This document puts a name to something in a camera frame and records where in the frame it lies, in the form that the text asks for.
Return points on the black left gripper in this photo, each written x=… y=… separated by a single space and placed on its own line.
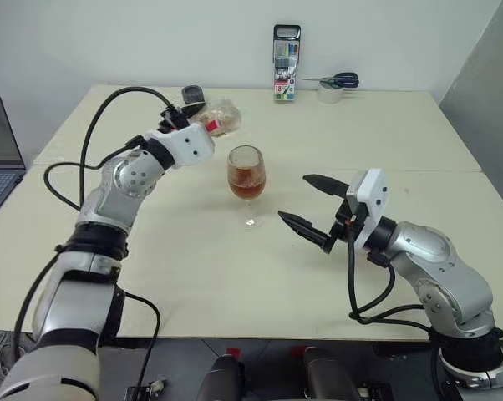
x=172 y=121

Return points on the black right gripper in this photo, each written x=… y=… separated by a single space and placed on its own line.
x=343 y=225

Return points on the clear plastic drink bottle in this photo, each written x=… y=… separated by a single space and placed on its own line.
x=224 y=119

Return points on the clear wine glass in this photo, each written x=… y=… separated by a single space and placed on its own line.
x=246 y=179

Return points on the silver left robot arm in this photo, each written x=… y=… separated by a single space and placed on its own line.
x=59 y=301

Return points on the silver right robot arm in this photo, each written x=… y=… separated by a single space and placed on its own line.
x=452 y=284

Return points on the marker pen set case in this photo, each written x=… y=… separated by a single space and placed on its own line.
x=286 y=62

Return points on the clear tape roll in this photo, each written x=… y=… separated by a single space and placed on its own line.
x=328 y=95

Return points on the small red tab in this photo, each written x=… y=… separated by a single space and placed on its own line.
x=232 y=351

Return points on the dark rounded shape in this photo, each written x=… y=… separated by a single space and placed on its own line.
x=223 y=378
x=326 y=376

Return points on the dark grey laptop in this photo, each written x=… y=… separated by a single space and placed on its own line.
x=1 y=133

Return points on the grey partition panel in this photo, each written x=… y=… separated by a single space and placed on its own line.
x=485 y=83

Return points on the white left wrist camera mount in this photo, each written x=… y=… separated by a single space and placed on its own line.
x=189 y=146

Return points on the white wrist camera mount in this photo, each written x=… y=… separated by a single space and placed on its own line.
x=374 y=196
x=189 y=146

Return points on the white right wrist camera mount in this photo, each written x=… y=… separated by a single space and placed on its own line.
x=374 y=196

